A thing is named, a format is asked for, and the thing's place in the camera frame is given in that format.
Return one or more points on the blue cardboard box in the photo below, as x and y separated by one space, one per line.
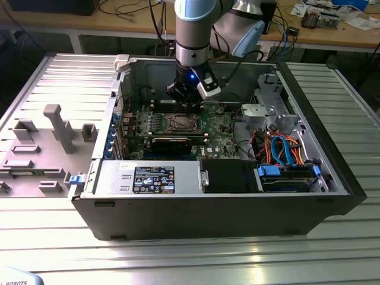
350 3

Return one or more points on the silver drive cage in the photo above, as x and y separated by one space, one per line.
267 98

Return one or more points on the black RAM slot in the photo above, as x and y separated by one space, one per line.
161 109

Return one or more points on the green motherboard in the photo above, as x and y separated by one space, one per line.
216 139

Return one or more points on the copper CPU cooler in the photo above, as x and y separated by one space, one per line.
310 18

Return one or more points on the black tower box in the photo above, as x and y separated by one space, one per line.
271 17

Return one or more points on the metal bracket box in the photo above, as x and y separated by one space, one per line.
329 20

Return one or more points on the black monitor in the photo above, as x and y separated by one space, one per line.
50 6

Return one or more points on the grey parts rack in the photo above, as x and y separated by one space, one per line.
38 166

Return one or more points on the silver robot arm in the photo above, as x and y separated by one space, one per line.
191 29

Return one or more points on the black graphics card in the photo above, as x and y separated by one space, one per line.
170 147

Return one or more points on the white paper sheets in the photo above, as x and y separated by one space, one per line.
360 23

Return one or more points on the silver CPU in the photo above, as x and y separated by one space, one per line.
183 123

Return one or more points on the blue expansion slot clip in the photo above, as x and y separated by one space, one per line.
111 136
108 151
116 117

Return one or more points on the hard disk in blue carrier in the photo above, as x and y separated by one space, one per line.
285 182

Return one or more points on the wooden workbench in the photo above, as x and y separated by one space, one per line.
118 23

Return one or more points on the silver power supply unit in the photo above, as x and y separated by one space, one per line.
112 178

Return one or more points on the small black device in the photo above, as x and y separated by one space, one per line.
292 31

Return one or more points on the blue carrier clip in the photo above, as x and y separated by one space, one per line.
75 180

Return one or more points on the black open PC case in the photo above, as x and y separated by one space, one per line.
193 216

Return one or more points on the metal locking lever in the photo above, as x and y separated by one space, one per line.
184 131
178 114

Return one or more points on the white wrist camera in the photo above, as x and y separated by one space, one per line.
209 90

